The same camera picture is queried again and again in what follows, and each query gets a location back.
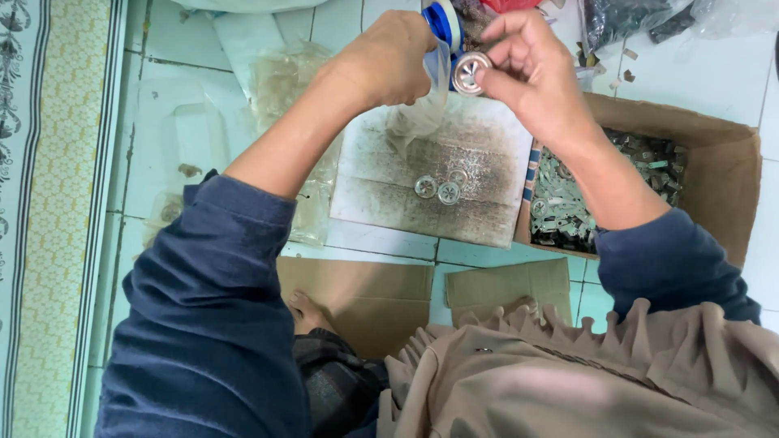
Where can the heap of small metal parts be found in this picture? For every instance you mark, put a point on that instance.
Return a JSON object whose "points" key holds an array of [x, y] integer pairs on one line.
{"points": [[645, 167]]}

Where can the clear small plastic bag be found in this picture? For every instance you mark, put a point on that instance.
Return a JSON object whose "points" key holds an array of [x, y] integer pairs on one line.
{"points": [[420, 115]]}

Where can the pile of clear plastic bags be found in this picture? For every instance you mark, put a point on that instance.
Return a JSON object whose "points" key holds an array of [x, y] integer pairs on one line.
{"points": [[286, 85]]}

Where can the person's left fingers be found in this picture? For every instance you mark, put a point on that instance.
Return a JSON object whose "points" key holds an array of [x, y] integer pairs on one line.
{"points": [[423, 48]]}

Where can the small flat cardboard piece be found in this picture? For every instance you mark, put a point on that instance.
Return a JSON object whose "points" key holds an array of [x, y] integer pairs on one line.
{"points": [[505, 286]]}

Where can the plastic bag of dark parts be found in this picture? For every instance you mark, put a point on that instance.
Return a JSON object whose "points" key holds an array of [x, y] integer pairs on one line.
{"points": [[627, 21]]}

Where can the person's right hand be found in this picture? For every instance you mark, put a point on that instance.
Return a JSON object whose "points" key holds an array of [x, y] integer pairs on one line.
{"points": [[541, 79]]}

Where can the clear flat plastic packaging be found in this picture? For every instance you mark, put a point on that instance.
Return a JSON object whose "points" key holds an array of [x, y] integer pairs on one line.
{"points": [[188, 134]]}

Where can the blue and white plastic container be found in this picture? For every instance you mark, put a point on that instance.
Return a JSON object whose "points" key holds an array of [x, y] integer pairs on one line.
{"points": [[443, 24]]}

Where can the dark plaid trousers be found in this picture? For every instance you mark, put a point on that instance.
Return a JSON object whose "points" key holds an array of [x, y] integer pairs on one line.
{"points": [[338, 377]]}

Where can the person's left foot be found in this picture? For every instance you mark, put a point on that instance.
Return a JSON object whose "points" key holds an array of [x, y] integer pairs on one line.
{"points": [[307, 313]]}

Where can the silver round metal disc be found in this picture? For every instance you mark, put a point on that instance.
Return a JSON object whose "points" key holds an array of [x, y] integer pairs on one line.
{"points": [[449, 193], [540, 208], [425, 187], [467, 74]]}

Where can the beige ruffled headscarf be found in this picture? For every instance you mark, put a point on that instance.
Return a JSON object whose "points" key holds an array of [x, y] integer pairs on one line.
{"points": [[578, 383]]}

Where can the brown cardboard box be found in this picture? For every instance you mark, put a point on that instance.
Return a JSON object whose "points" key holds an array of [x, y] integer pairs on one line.
{"points": [[718, 176]]}

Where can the large flat cardboard piece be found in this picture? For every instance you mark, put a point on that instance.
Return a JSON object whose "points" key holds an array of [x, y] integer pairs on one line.
{"points": [[365, 304]]}

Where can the small cardboard scrap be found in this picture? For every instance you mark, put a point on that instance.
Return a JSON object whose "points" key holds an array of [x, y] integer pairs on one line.
{"points": [[629, 76], [630, 54]]}

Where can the clear empty plastic bag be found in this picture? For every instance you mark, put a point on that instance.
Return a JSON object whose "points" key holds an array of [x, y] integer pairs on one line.
{"points": [[739, 15]]}

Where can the red plastic item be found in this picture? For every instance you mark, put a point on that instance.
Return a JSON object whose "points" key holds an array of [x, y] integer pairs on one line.
{"points": [[508, 5]]}

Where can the person's left hand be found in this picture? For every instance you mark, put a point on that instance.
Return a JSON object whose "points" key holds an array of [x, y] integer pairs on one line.
{"points": [[377, 61]]}

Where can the bag of brown small bits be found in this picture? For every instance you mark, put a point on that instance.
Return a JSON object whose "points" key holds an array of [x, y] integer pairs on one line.
{"points": [[471, 21]]}

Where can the patterned floor mat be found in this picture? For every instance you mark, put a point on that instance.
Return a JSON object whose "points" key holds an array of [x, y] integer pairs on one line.
{"points": [[55, 213]]}

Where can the dark blue long-sleeved top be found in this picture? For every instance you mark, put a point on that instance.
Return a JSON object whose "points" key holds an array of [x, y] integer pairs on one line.
{"points": [[207, 316]]}

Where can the dirty white board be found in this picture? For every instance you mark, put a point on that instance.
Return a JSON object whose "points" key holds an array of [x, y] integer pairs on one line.
{"points": [[426, 152]]}

